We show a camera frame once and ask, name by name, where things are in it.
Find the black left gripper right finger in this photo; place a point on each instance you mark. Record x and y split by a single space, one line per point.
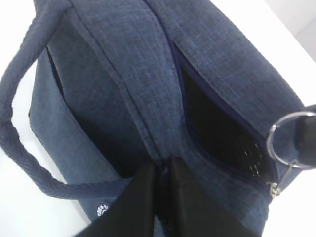
195 214

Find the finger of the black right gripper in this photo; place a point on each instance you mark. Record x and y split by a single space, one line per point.
305 138

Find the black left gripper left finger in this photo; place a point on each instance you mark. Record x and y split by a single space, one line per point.
132 215

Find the navy blue lunch bag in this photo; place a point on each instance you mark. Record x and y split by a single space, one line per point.
100 88

